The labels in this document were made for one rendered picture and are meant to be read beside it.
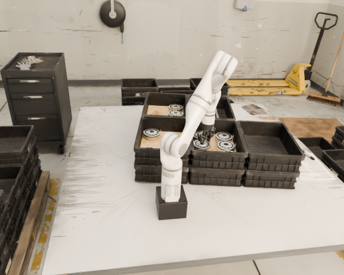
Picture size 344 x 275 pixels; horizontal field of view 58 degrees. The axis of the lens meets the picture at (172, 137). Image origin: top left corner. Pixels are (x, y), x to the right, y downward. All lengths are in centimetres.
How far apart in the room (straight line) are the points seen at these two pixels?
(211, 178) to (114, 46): 357
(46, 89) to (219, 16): 302
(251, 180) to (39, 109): 212
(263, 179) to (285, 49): 411
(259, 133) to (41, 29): 376
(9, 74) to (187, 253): 226
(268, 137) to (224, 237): 82
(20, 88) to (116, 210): 184
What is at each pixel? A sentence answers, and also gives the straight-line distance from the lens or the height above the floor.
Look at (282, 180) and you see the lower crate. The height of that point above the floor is 76.
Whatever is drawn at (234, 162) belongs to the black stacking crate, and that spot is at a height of 87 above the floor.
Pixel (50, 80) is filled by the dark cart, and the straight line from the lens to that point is 301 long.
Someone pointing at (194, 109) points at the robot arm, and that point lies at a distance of 131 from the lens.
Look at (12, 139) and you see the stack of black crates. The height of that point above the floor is 49.
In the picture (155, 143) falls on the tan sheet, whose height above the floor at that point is 83.
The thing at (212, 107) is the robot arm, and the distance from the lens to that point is 170.
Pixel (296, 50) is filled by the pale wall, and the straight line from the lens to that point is 580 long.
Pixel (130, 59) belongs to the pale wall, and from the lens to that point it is 502.
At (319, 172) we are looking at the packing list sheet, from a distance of 210.
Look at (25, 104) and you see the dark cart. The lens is 316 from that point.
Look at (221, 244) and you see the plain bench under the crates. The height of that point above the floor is 70.
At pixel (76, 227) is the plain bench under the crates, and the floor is 70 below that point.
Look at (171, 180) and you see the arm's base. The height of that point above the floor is 92.
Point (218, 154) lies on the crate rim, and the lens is 162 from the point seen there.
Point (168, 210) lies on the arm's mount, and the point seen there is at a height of 76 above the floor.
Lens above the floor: 177
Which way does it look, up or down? 30 degrees down
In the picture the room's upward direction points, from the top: 3 degrees clockwise
